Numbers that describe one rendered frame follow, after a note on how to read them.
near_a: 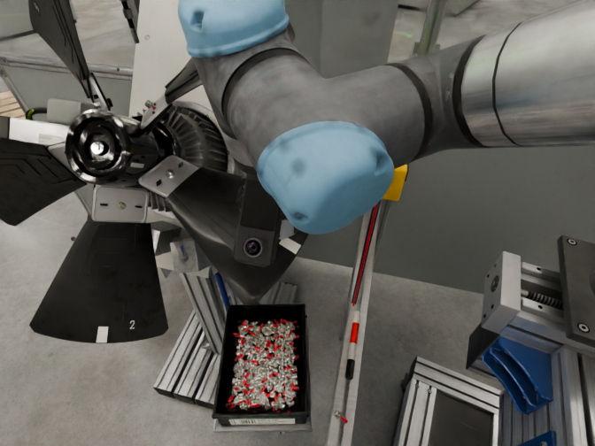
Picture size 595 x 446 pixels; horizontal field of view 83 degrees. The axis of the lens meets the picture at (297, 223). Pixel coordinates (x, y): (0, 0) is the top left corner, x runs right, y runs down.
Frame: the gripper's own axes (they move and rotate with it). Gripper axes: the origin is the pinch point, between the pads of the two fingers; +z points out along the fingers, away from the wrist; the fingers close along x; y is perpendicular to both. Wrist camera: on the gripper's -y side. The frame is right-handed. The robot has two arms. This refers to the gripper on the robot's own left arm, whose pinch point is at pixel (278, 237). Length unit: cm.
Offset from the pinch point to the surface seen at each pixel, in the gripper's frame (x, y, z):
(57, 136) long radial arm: 55, 16, 5
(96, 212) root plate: 32.4, -1.6, 0.9
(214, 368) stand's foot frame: 35, -21, 103
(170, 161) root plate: 22.7, 10.0, -0.9
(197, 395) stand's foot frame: 37, -32, 100
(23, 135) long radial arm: 64, 15, 6
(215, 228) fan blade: 10.1, -1.0, -0.9
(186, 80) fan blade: 18.6, 18.3, -12.1
